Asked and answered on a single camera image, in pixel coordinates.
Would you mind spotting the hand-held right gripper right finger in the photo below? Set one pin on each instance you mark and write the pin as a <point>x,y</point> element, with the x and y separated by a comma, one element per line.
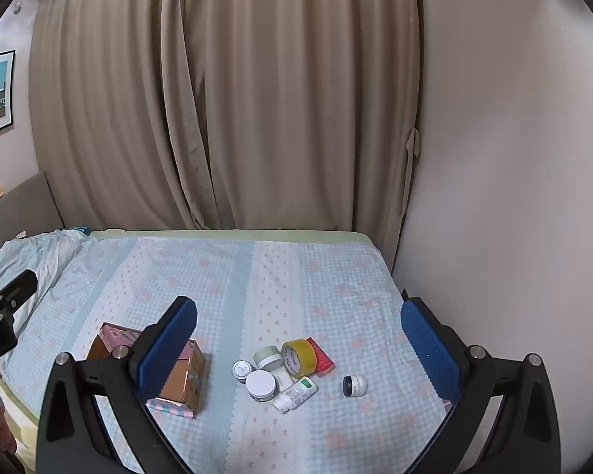
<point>427,345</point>

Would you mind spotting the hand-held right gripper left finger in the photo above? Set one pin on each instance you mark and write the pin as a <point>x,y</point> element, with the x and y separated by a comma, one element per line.
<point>170,340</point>

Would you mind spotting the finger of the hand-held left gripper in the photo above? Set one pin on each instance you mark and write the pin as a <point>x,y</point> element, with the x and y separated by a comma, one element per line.
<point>15,289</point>

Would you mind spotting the brown cardboard box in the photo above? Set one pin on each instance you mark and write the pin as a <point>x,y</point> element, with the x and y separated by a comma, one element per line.
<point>183,375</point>

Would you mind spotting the white jar with black lid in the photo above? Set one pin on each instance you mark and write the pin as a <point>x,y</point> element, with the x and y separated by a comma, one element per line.
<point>354,385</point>

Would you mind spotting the light blue crumpled quilt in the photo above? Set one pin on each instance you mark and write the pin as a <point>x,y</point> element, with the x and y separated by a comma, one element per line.
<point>44,261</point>

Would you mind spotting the pink striped box lid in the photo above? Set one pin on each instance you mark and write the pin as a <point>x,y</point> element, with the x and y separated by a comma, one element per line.
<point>173,407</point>

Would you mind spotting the grey padded headboard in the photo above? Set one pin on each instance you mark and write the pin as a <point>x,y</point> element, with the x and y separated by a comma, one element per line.
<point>20,207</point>

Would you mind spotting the pale green jar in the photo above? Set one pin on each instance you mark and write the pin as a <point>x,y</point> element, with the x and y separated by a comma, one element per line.
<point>268,357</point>

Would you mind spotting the small red box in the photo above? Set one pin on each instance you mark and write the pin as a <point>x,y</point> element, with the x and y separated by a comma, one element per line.
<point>323,358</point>

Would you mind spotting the printed checked bed sheet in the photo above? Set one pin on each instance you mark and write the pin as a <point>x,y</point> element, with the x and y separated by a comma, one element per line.
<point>276,286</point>

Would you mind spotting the small white square packet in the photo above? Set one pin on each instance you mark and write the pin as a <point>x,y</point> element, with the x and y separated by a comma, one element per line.
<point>283,381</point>

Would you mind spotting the pale green mattress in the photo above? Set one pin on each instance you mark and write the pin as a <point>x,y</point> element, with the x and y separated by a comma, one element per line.
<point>227,234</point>

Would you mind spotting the yellow tape roll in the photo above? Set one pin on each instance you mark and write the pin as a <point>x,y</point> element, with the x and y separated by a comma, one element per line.
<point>299,355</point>

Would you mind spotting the white plastic bottle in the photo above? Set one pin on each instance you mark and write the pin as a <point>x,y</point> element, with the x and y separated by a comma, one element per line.
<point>294,395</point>

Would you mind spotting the beige curtain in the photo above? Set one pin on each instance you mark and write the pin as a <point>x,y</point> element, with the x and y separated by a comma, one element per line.
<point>108,108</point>
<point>306,98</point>

